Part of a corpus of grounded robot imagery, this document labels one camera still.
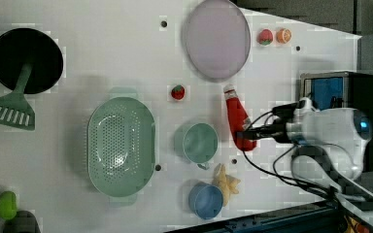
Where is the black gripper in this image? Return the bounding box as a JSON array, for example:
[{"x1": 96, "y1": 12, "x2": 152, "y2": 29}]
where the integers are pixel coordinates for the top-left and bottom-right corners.
[{"x1": 235, "y1": 124, "x2": 290, "y2": 144}]

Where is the red ketchup bottle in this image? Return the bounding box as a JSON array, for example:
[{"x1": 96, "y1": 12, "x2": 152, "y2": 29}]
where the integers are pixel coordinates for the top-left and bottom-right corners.
[{"x1": 223, "y1": 84, "x2": 256, "y2": 151}]

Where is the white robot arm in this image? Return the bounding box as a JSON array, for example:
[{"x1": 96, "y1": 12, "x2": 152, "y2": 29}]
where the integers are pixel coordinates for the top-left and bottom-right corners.
[{"x1": 234, "y1": 97, "x2": 373, "y2": 232}]

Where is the green oval strainer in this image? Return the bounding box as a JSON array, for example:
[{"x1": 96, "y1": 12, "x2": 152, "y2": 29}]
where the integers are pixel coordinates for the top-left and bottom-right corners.
[{"x1": 86, "y1": 87, "x2": 155, "y2": 206}]

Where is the green cup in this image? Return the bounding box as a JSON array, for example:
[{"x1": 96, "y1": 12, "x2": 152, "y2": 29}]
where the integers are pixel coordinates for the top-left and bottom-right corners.
[{"x1": 174, "y1": 122, "x2": 219, "y2": 170}]

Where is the cream star-shaped toy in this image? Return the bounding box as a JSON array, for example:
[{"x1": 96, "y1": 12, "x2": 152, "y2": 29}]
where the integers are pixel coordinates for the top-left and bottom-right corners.
[{"x1": 213, "y1": 164, "x2": 241, "y2": 207}]

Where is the blue cup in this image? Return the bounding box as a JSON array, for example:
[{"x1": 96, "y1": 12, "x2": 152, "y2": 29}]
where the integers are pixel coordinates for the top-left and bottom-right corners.
[{"x1": 188, "y1": 183, "x2": 223, "y2": 219}]

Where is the red toy strawberry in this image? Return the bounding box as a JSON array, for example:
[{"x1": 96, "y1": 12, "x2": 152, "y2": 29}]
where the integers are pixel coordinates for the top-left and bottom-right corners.
[{"x1": 171, "y1": 84, "x2": 186, "y2": 101}]

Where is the silver toaster oven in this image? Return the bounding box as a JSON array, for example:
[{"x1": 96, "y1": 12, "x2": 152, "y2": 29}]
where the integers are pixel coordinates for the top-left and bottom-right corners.
[{"x1": 298, "y1": 71, "x2": 373, "y2": 172}]

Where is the pink toy strawberry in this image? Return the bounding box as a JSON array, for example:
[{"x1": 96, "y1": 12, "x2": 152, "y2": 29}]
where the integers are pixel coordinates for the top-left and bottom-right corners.
[{"x1": 257, "y1": 29, "x2": 274, "y2": 46}]

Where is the round lavender plate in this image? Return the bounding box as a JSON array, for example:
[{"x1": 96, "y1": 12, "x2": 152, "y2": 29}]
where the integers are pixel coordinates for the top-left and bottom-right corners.
[{"x1": 184, "y1": 0, "x2": 251, "y2": 79}]

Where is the toy orange slice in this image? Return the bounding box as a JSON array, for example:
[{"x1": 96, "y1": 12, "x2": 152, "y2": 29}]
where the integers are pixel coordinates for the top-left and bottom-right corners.
[{"x1": 276, "y1": 28, "x2": 291, "y2": 44}]

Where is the green slotted spatula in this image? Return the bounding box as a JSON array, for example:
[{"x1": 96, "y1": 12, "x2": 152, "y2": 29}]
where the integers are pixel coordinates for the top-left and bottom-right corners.
[{"x1": 0, "y1": 62, "x2": 35, "y2": 131}]

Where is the dark grey object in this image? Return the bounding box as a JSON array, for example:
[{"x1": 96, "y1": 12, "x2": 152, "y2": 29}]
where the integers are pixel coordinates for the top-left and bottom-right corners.
[{"x1": 3, "y1": 211, "x2": 41, "y2": 233}]

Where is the black round pan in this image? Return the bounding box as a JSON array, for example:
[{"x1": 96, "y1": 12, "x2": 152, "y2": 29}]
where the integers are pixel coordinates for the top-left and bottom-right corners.
[{"x1": 0, "y1": 28, "x2": 63, "y2": 94}]

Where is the lime green toy pear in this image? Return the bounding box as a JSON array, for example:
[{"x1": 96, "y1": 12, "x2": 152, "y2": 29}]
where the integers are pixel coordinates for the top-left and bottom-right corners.
[{"x1": 0, "y1": 191, "x2": 17, "y2": 220}]

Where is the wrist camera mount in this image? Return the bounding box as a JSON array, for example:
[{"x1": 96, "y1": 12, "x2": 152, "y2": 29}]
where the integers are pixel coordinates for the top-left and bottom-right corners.
[{"x1": 272, "y1": 103, "x2": 297, "y2": 118}]

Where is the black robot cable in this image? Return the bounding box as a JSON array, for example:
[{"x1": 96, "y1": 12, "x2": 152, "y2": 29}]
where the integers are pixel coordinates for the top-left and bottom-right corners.
[{"x1": 242, "y1": 110, "x2": 338, "y2": 198}]

